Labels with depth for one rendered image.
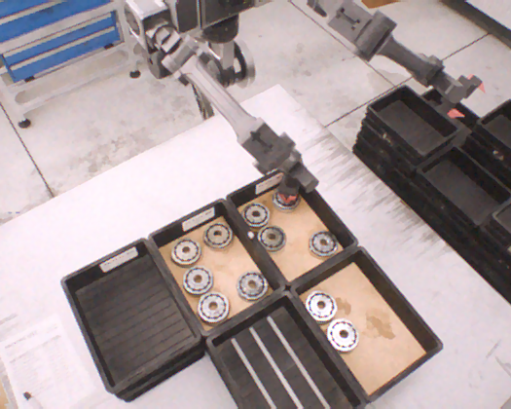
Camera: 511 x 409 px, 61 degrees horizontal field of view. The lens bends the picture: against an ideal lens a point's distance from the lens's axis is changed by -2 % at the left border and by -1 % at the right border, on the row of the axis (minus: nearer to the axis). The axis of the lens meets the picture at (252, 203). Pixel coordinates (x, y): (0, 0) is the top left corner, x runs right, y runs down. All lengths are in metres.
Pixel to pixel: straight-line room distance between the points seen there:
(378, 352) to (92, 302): 0.93
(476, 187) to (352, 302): 1.24
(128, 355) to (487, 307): 1.28
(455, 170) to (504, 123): 0.40
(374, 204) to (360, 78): 1.71
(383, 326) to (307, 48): 2.54
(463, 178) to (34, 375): 2.15
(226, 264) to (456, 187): 1.41
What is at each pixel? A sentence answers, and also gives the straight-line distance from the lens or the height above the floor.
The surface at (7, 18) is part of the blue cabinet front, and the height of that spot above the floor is 0.73.
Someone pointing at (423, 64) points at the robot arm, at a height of 1.40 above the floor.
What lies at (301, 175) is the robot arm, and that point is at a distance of 1.43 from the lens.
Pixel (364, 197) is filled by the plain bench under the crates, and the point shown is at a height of 0.70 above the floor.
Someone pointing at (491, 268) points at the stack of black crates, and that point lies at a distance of 2.43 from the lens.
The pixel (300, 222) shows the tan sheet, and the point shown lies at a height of 0.83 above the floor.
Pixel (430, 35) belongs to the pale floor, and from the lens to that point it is 4.04.
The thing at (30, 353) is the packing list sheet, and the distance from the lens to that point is 1.72.
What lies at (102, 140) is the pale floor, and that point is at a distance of 3.03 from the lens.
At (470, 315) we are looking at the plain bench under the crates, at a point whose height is 0.70.
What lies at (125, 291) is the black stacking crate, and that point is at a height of 0.83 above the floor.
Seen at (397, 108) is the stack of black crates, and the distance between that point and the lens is 2.59.
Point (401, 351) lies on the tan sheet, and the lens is 1.53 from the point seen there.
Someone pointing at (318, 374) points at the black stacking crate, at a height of 0.83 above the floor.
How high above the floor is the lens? 2.24
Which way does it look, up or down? 58 degrees down
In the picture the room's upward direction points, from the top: 4 degrees clockwise
